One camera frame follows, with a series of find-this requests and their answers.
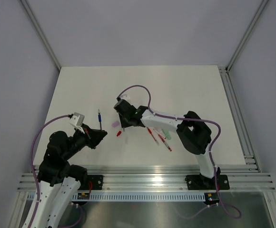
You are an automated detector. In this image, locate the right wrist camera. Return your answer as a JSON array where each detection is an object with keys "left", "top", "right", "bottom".
[{"left": 117, "top": 94, "right": 131, "bottom": 103}]

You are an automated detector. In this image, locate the red grip gel pen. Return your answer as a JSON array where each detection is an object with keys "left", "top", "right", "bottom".
[{"left": 147, "top": 127, "right": 159, "bottom": 145}]

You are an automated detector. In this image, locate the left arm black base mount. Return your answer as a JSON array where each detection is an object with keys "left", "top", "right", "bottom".
[{"left": 79, "top": 174, "right": 104, "bottom": 190}]

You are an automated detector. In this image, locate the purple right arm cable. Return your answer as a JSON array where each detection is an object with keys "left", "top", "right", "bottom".
[{"left": 117, "top": 85, "right": 242, "bottom": 219}]

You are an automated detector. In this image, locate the circuit board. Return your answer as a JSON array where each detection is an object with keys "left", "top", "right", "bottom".
[
  {"left": 77, "top": 192, "right": 90, "bottom": 200},
  {"left": 204, "top": 193, "right": 219, "bottom": 204}
]

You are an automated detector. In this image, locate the white slotted cable duct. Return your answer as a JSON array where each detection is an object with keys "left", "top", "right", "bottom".
[{"left": 27, "top": 192, "right": 218, "bottom": 202}]

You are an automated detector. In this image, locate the pink highlighter cap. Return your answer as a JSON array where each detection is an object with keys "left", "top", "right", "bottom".
[{"left": 111, "top": 121, "right": 120, "bottom": 128}]

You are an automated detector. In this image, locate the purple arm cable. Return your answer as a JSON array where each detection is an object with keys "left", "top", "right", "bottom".
[
  {"left": 117, "top": 85, "right": 242, "bottom": 219},
  {"left": 16, "top": 114, "right": 86, "bottom": 228}
]

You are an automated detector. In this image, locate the blue grip gel pen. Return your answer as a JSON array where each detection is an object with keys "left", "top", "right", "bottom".
[{"left": 98, "top": 109, "right": 102, "bottom": 131}]

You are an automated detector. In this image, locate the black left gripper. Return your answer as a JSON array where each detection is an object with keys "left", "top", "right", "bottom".
[{"left": 63, "top": 123, "right": 107, "bottom": 160}]

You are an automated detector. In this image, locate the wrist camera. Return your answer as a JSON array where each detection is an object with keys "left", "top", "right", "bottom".
[
  {"left": 69, "top": 112, "right": 85, "bottom": 132},
  {"left": 117, "top": 94, "right": 131, "bottom": 103}
]

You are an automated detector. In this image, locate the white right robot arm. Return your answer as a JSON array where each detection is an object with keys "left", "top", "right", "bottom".
[{"left": 114, "top": 98, "right": 219, "bottom": 188}]

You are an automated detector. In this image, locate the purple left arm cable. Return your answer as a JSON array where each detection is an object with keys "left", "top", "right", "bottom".
[{"left": 16, "top": 114, "right": 86, "bottom": 228}]

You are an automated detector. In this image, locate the green highlighter pen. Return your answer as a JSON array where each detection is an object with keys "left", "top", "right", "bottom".
[{"left": 162, "top": 129, "right": 172, "bottom": 140}]

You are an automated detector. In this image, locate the red ink clear pen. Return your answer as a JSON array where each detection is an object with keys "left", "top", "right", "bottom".
[{"left": 158, "top": 134, "right": 172, "bottom": 152}]

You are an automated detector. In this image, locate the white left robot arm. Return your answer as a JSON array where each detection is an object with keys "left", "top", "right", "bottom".
[{"left": 23, "top": 125, "right": 108, "bottom": 228}]

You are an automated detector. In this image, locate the thin white red marker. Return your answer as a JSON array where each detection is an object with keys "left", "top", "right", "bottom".
[{"left": 153, "top": 128, "right": 165, "bottom": 138}]

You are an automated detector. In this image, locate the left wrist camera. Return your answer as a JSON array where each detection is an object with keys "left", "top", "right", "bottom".
[{"left": 69, "top": 112, "right": 85, "bottom": 132}]

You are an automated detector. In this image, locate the right circuit board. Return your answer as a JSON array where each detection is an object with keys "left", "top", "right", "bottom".
[{"left": 204, "top": 193, "right": 219, "bottom": 204}]

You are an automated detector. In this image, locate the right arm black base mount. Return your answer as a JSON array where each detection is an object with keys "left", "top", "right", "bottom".
[{"left": 185, "top": 174, "right": 230, "bottom": 190}]

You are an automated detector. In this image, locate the left circuit board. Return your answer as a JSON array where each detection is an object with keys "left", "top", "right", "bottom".
[{"left": 77, "top": 192, "right": 90, "bottom": 200}]

